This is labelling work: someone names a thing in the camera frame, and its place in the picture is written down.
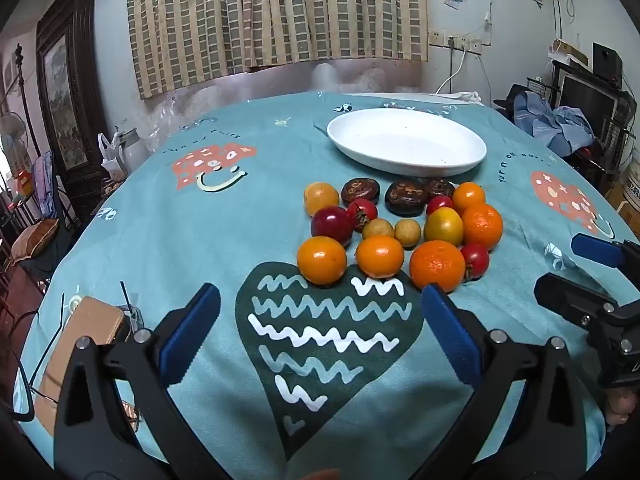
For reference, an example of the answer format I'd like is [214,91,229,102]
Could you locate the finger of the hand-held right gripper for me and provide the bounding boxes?
[571,232,640,273]
[533,272,621,332]

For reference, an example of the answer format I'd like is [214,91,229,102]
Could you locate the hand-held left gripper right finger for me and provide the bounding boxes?
[421,282,608,480]

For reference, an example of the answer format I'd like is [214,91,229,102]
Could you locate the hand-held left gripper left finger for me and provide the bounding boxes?
[54,282,236,480]

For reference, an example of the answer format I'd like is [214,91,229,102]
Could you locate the large bumpy mandarin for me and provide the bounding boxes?
[409,240,466,294]

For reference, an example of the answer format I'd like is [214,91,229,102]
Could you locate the smooth small orange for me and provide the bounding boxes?
[296,235,348,287]
[355,235,405,280]
[452,182,487,213]

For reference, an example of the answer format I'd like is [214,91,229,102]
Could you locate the yellow-green citrus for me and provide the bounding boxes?
[423,207,465,247]

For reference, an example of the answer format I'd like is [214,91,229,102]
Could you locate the large dark water chestnut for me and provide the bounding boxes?
[384,180,427,218]

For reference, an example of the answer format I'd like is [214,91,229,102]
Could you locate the small dark water chestnut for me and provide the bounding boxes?
[424,178,456,201]
[341,178,381,206]

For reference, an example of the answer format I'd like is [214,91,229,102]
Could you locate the dark red plum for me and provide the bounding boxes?
[310,206,354,248]

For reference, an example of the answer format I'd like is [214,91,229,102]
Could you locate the yellow-orange citrus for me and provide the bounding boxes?
[303,182,341,217]

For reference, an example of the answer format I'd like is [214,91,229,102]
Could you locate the white oval plate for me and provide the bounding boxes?
[326,107,487,178]

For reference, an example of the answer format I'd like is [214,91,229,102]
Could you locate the person's right hand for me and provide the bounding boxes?
[605,389,640,428]

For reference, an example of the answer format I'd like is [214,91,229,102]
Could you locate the black eyeglasses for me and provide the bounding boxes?
[12,280,146,423]

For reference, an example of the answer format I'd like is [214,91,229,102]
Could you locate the white bucket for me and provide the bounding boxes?
[620,152,640,206]

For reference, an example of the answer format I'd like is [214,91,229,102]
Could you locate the teal printed tablecloth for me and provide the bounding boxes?
[15,91,640,480]

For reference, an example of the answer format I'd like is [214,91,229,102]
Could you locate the tan longan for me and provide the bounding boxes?
[362,218,395,241]
[394,218,422,248]

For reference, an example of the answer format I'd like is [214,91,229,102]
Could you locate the tan leather case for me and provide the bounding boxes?
[37,296,131,436]

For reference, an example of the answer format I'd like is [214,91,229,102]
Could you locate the blue clothes pile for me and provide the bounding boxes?
[515,91,596,156]

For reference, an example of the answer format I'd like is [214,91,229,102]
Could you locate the black monitor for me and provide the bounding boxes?
[557,74,618,131]

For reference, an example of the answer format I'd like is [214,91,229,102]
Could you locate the black hat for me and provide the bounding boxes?
[492,84,526,113]

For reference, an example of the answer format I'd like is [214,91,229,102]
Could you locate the brown cushion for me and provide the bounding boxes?
[11,217,61,263]

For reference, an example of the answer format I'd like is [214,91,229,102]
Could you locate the white kettle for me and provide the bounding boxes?
[112,127,151,173]

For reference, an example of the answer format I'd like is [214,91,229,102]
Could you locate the white plastic bag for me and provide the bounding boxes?
[97,132,123,181]

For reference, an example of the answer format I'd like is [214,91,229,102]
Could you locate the black speaker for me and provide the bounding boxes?
[592,42,623,81]

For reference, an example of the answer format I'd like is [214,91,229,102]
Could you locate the hanging blue cloth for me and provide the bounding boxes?
[32,150,58,218]

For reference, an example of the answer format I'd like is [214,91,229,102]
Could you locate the cardboard box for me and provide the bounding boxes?
[550,39,591,66]

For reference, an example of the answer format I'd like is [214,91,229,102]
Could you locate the white cloth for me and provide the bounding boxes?
[435,91,483,106]

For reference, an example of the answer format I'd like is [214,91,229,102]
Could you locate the clear plastic wrap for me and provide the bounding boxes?
[150,95,221,151]

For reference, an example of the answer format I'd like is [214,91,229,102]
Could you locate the standing fan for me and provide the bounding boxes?
[0,110,28,161]

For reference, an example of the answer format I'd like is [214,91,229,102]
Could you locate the black floor stand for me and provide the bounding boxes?
[12,44,43,156]

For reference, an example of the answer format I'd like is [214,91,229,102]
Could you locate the striped beige curtain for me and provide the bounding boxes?
[126,0,430,101]

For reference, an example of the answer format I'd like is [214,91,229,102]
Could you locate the white power cable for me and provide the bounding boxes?
[435,50,468,96]

